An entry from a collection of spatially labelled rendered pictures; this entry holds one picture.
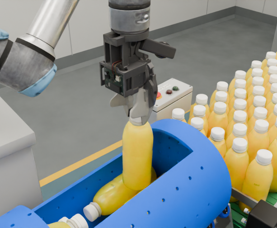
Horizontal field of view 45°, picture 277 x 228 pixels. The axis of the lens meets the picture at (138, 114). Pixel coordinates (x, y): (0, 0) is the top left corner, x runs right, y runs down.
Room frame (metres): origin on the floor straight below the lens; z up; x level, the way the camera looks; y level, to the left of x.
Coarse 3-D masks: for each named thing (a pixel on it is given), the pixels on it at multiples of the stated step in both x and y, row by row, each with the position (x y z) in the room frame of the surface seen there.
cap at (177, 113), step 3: (177, 108) 0.92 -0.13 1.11; (174, 111) 0.90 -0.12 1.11; (177, 111) 0.90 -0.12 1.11; (180, 111) 0.90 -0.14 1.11; (183, 111) 0.90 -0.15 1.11; (174, 114) 0.89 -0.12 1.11; (177, 114) 0.88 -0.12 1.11; (180, 114) 0.88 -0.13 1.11; (183, 114) 0.89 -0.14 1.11; (174, 117) 0.89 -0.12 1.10; (177, 117) 0.88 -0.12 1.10; (180, 117) 0.88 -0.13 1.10
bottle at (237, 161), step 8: (232, 152) 0.74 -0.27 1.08; (240, 152) 0.73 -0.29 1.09; (224, 160) 0.75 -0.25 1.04; (232, 160) 0.72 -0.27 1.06; (240, 160) 0.72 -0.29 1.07; (248, 160) 0.73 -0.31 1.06; (232, 168) 0.72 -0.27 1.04; (240, 168) 0.71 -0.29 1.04; (232, 176) 0.71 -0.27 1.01; (240, 176) 0.71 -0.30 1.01; (232, 184) 0.71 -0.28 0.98; (240, 184) 0.71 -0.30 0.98; (232, 200) 0.71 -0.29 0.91
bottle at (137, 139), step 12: (132, 132) 0.60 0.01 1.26; (144, 132) 0.60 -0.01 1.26; (132, 144) 0.59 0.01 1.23; (144, 144) 0.59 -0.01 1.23; (132, 156) 0.59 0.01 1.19; (144, 156) 0.59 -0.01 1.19; (132, 168) 0.59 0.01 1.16; (144, 168) 0.59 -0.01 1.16; (132, 180) 0.59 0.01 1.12; (144, 180) 0.59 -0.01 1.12
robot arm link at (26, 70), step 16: (48, 0) 0.94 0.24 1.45; (64, 0) 0.94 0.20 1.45; (48, 16) 0.91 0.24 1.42; (64, 16) 0.93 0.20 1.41; (32, 32) 0.88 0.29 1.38; (48, 32) 0.88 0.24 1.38; (16, 48) 0.83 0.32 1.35; (32, 48) 0.84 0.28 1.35; (48, 48) 0.86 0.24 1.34; (16, 64) 0.80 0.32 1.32; (32, 64) 0.82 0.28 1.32; (48, 64) 0.85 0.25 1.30; (0, 80) 0.79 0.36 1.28; (16, 80) 0.79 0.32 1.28; (32, 80) 0.80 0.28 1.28; (48, 80) 0.82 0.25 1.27; (32, 96) 0.81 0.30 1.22
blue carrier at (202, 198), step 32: (160, 128) 0.65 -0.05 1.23; (192, 128) 0.64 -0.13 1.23; (160, 160) 0.72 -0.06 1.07; (192, 160) 0.55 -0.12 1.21; (64, 192) 0.55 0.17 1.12; (96, 192) 0.61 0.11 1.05; (160, 192) 0.47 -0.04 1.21; (192, 192) 0.49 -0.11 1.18; (224, 192) 0.54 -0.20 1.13; (0, 224) 0.38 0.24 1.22; (32, 224) 0.37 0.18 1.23; (96, 224) 0.56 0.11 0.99; (128, 224) 0.39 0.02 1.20; (160, 224) 0.42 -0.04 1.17; (192, 224) 0.46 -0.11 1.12
